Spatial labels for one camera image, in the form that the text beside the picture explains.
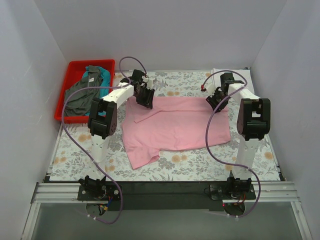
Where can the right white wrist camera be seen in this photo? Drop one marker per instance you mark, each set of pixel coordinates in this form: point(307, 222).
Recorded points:
point(208, 88)

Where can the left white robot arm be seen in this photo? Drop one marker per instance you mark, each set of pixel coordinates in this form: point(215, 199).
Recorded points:
point(102, 123)

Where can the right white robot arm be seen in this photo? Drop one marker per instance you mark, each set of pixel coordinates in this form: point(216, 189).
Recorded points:
point(253, 123)

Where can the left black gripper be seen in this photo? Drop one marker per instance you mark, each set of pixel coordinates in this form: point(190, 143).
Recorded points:
point(144, 94)

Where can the pink t shirt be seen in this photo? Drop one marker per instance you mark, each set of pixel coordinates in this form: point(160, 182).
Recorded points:
point(175, 123)

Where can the aluminium rail frame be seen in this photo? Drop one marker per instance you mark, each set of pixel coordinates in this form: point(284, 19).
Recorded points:
point(275, 214)

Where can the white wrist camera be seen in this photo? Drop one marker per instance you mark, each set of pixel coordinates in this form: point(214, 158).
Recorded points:
point(149, 83)
point(208, 88)

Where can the folded white t shirt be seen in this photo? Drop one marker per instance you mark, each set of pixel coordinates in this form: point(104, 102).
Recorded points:
point(216, 80)

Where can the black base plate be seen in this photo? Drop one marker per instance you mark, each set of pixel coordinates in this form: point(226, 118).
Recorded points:
point(163, 195)

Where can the red plastic bin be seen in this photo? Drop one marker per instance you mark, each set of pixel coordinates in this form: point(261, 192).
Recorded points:
point(74, 73)

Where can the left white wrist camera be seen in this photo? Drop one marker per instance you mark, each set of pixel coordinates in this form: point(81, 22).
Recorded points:
point(149, 83)

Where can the grey t shirt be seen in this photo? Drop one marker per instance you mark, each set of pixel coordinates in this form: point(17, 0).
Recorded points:
point(75, 99)

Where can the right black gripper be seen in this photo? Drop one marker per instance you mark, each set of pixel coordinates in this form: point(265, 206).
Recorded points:
point(217, 99)

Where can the teal t shirt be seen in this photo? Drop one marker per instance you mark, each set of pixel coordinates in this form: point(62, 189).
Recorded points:
point(94, 76)

